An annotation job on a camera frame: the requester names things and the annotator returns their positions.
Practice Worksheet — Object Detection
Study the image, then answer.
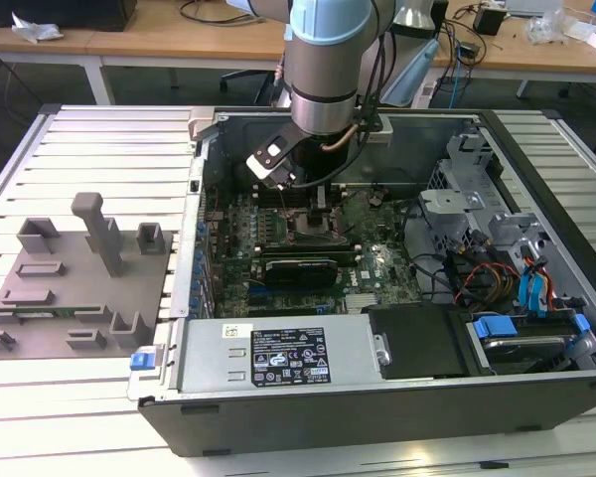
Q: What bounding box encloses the black tower box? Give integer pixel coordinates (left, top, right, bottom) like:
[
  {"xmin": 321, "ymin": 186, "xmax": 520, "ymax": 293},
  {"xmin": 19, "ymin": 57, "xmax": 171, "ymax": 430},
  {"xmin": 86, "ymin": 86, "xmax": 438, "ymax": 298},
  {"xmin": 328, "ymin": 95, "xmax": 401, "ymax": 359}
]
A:
[{"xmin": 429, "ymin": 0, "xmax": 451, "ymax": 39}]

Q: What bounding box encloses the blue case latch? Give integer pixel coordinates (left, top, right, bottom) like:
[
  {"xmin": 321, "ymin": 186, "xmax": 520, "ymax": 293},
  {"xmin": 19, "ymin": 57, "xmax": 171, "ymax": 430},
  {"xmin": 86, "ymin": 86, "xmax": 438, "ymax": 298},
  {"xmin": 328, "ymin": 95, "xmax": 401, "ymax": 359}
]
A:
[{"xmin": 129, "ymin": 347, "xmax": 158, "ymax": 372}]

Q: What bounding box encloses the black plastic shroud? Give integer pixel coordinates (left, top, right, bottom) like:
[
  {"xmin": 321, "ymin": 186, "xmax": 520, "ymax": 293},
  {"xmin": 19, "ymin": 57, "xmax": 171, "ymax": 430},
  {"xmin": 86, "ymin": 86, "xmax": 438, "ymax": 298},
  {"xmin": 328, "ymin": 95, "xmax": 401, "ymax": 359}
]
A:
[{"xmin": 367, "ymin": 303, "xmax": 471, "ymax": 382}]

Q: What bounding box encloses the grey parts rack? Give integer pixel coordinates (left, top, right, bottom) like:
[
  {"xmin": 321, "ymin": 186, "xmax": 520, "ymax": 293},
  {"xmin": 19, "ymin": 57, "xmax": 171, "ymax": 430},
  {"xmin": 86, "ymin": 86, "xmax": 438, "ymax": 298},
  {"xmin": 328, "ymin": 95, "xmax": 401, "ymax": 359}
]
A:
[{"xmin": 0, "ymin": 191, "xmax": 176, "ymax": 362}]

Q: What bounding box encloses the small black box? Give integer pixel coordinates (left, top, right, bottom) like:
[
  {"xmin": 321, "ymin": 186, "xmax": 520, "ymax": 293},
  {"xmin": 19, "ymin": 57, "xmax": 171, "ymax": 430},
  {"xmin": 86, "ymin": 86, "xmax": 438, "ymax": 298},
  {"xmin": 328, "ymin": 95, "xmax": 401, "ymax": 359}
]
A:
[{"xmin": 472, "ymin": 5, "xmax": 507, "ymax": 37}]

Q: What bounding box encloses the black computer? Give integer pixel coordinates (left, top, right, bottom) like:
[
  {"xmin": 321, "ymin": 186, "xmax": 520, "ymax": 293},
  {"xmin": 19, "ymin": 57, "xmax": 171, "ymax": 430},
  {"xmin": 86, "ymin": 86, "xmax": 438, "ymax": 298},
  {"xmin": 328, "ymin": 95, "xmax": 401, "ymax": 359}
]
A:
[{"xmin": 0, "ymin": 0, "xmax": 139, "ymax": 32}]

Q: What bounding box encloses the hard disk in blue carrier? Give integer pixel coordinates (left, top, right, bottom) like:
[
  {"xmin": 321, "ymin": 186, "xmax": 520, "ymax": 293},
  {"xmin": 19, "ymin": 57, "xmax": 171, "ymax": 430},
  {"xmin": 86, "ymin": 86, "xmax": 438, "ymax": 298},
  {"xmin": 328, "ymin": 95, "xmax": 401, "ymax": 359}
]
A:
[{"xmin": 469, "ymin": 311, "xmax": 591, "ymax": 377}]

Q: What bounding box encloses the metal socket cover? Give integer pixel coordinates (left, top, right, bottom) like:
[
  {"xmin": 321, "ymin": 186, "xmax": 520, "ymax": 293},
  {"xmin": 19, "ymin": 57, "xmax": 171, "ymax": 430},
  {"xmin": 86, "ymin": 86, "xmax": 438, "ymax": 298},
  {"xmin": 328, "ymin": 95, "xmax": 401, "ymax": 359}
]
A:
[{"xmin": 333, "ymin": 191, "xmax": 381, "ymax": 238}]

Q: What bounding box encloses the black wire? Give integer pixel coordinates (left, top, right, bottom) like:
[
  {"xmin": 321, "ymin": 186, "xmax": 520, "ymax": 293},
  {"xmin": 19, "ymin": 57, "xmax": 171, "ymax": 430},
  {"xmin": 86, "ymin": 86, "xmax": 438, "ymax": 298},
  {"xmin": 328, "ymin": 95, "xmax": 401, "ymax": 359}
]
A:
[{"xmin": 399, "ymin": 196, "xmax": 461, "ymax": 304}]

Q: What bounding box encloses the yellow wire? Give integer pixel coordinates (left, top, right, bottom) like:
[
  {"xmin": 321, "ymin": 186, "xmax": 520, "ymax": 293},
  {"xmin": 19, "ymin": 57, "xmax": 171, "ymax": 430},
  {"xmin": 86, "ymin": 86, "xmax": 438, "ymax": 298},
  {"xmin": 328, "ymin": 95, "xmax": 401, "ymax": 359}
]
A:
[{"xmin": 494, "ymin": 270, "xmax": 517, "ymax": 300}]

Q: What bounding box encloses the black open PC case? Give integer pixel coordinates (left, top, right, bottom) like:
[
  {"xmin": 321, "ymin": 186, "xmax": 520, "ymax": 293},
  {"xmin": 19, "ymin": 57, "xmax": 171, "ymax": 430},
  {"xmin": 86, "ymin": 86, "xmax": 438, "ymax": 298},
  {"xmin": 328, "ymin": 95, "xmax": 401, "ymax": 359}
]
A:
[{"xmin": 127, "ymin": 104, "xmax": 596, "ymax": 458}]

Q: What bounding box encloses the wooden desk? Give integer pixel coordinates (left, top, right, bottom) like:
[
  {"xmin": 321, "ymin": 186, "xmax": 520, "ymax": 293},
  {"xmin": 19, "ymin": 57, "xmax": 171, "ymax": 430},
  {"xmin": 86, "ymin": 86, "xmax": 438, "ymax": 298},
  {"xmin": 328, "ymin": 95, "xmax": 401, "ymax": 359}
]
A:
[{"xmin": 0, "ymin": 0, "xmax": 596, "ymax": 106}]

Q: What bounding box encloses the crumpled white paper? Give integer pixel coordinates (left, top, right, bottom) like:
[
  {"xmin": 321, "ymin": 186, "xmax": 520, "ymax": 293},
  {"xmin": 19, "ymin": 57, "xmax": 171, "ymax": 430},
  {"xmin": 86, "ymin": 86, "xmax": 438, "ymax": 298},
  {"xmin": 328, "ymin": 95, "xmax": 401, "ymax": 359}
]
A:
[{"xmin": 10, "ymin": 10, "xmax": 65, "ymax": 42}]

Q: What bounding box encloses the black graphics card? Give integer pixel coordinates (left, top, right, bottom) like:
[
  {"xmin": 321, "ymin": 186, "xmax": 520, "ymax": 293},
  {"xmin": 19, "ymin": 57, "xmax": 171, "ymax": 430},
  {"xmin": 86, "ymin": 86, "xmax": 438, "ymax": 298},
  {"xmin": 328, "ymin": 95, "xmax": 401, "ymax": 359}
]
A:
[{"xmin": 261, "ymin": 253, "xmax": 340, "ymax": 293}]

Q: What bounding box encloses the silver chipset heatsink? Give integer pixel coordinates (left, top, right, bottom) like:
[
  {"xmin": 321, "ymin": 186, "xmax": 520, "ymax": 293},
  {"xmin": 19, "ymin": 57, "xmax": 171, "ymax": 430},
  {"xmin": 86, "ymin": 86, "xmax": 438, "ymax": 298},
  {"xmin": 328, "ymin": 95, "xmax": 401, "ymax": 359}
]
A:
[{"xmin": 345, "ymin": 292, "xmax": 379, "ymax": 314}]

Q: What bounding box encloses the black RAM slot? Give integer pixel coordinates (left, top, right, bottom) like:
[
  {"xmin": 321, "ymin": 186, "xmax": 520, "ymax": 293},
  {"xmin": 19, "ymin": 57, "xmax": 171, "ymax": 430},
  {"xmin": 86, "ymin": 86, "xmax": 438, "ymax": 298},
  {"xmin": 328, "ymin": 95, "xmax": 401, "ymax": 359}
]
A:
[
  {"xmin": 255, "ymin": 193, "xmax": 312, "ymax": 208},
  {"xmin": 253, "ymin": 250, "xmax": 364, "ymax": 265},
  {"xmin": 253, "ymin": 240, "xmax": 364, "ymax": 253}
]

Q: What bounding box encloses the blue cable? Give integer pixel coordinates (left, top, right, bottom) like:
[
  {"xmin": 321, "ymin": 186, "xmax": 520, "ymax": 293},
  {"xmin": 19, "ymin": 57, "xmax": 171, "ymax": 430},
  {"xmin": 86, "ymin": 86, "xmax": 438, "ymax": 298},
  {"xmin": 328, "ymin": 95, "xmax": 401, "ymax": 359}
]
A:
[{"xmin": 451, "ymin": 42, "xmax": 468, "ymax": 108}]

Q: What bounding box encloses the silver power supply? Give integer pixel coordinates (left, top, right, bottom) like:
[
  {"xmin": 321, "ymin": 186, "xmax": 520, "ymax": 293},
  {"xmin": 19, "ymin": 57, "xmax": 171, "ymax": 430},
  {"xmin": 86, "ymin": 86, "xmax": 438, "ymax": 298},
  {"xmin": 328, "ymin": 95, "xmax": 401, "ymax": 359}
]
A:
[{"xmin": 176, "ymin": 317, "xmax": 383, "ymax": 397}]

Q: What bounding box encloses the green RAM stick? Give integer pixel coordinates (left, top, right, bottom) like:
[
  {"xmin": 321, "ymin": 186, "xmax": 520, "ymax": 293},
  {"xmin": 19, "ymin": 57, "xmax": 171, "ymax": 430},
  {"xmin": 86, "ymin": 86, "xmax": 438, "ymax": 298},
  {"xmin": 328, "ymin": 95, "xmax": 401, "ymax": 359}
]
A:
[{"xmin": 13, "ymin": 307, "xmax": 76, "ymax": 318}]

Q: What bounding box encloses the silver metal drive cage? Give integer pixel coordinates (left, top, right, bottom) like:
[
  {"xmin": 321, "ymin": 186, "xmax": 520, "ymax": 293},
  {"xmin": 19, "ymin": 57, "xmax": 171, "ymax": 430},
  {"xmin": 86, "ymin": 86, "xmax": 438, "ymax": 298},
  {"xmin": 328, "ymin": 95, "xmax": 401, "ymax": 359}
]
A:
[{"xmin": 416, "ymin": 129, "xmax": 596, "ymax": 372}]

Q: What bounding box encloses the CPU socket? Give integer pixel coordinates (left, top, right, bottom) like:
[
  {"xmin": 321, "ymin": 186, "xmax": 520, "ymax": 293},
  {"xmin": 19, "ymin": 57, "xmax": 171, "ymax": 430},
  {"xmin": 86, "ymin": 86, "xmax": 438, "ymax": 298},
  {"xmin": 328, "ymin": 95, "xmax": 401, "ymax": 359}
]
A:
[{"xmin": 285, "ymin": 206, "xmax": 347, "ymax": 245}]

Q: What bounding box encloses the red wire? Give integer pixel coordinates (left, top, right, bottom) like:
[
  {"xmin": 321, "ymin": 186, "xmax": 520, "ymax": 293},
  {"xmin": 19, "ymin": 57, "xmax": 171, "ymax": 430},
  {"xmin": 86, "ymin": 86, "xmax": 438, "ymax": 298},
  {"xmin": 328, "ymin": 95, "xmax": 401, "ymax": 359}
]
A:
[{"xmin": 454, "ymin": 262, "xmax": 521, "ymax": 304}]

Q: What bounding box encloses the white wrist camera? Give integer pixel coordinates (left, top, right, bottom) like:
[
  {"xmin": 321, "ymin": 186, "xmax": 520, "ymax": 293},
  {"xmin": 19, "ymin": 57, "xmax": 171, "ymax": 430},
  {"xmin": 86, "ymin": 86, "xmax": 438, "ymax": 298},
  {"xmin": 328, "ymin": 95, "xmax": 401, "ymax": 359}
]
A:
[{"xmin": 245, "ymin": 122, "xmax": 307, "ymax": 193}]

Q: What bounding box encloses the clear plastic bag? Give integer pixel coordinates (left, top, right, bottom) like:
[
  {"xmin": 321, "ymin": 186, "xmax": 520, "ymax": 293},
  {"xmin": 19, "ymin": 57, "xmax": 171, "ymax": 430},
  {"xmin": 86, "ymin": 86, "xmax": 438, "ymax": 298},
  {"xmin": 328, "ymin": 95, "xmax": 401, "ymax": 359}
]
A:
[{"xmin": 524, "ymin": 8, "xmax": 570, "ymax": 47}]

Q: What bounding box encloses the green motherboard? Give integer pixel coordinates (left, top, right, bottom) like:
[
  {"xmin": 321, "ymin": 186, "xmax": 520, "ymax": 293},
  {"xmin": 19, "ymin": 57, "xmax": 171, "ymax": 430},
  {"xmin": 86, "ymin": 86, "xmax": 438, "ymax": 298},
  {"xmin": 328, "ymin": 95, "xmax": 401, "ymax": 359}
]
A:
[{"xmin": 198, "ymin": 183, "xmax": 426, "ymax": 319}]

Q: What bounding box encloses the blue flat wire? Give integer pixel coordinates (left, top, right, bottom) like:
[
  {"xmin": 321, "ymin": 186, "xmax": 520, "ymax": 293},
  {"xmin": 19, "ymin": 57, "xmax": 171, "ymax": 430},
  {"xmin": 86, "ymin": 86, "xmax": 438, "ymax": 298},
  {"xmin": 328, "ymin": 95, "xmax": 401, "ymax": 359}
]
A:
[{"xmin": 519, "ymin": 256, "xmax": 553, "ymax": 320}]

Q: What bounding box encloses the black office chair base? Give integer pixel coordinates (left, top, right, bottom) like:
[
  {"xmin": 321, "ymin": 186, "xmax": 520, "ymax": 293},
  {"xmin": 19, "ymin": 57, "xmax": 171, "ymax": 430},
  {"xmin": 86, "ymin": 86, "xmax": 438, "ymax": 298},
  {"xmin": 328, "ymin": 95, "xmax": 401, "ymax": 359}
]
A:
[{"xmin": 220, "ymin": 69, "xmax": 285, "ymax": 106}]

